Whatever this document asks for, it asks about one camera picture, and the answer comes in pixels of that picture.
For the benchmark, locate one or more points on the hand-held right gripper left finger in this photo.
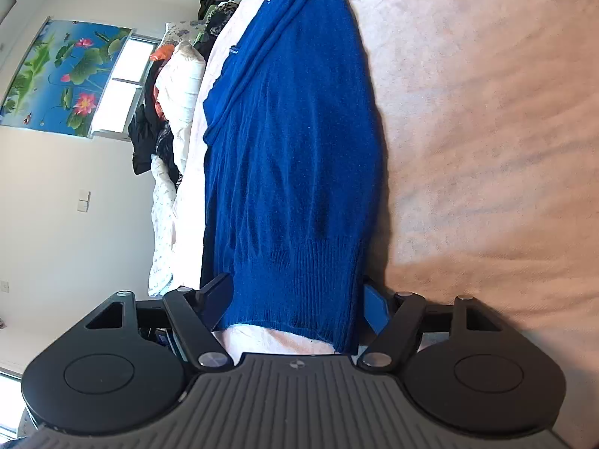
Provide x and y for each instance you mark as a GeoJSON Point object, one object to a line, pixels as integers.
{"type": "Point", "coordinates": [217, 294]}

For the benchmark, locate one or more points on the blue knit sweater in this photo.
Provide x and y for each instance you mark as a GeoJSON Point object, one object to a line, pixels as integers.
{"type": "Point", "coordinates": [290, 149]}

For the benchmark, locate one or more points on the pink bed sheet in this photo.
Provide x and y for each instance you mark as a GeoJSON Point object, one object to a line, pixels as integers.
{"type": "Point", "coordinates": [491, 126]}

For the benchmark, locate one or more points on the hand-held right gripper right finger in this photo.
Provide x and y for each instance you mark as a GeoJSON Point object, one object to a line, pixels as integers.
{"type": "Point", "coordinates": [374, 308]}

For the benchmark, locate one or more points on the white quilted jacket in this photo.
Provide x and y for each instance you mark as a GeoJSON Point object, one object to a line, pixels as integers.
{"type": "Point", "coordinates": [180, 84]}

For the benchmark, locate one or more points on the window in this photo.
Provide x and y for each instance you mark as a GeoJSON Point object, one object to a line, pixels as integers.
{"type": "Point", "coordinates": [121, 98]}

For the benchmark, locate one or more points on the pile of clothes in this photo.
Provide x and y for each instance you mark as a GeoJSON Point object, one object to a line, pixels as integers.
{"type": "Point", "coordinates": [220, 14]}

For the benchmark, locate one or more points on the lotus flower window blind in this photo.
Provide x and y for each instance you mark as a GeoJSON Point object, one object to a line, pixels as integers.
{"type": "Point", "coordinates": [61, 75]}

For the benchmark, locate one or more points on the black clothes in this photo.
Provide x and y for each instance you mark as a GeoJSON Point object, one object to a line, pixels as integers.
{"type": "Point", "coordinates": [142, 135]}

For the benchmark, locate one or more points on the orange garment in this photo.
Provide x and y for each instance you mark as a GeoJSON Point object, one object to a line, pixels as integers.
{"type": "Point", "coordinates": [161, 52]}

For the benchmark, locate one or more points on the white wall switch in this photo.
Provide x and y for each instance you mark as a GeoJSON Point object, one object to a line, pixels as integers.
{"type": "Point", "coordinates": [84, 201]}

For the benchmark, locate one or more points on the dark patterned garment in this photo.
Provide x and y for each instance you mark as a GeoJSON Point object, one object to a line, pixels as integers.
{"type": "Point", "coordinates": [168, 149]}

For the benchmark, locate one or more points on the white floral quilt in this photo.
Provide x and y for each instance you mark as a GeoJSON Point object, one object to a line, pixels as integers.
{"type": "Point", "coordinates": [161, 224]}

